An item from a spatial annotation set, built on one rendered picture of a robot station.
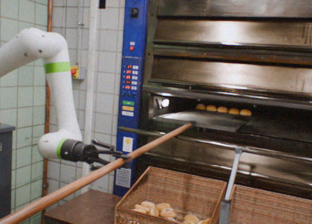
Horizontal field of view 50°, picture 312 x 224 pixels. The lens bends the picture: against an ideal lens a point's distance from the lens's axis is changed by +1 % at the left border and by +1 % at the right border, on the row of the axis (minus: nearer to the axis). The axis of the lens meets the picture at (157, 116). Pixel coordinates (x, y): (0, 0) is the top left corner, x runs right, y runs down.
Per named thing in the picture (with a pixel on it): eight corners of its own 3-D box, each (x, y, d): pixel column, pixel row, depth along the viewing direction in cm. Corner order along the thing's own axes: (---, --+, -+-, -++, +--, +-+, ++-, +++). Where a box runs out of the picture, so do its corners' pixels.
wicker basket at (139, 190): (146, 202, 240) (148, 165, 236) (223, 221, 219) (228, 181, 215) (111, 231, 195) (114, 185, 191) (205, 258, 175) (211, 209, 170)
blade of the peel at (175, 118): (234, 131, 212) (235, 127, 212) (155, 120, 232) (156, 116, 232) (242, 123, 245) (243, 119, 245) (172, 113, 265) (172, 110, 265)
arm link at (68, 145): (58, 162, 136) (59, 141, 135) (76, 156, 147) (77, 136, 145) (70, 165, 134) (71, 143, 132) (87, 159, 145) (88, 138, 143)
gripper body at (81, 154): (84, 140, 141) (103, 143, 138) (83, 159, 142) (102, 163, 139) (73, 143, 134) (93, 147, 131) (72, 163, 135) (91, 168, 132)
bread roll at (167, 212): (174, 214, 221) (174, 206, 220) (175, 219, 214) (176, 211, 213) (159, 213, 220) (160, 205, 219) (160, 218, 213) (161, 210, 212)
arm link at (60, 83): (39, 75, 149) (59, 71, 144) (56, 74, 159) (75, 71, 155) (54, 154, 153) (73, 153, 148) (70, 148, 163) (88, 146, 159)
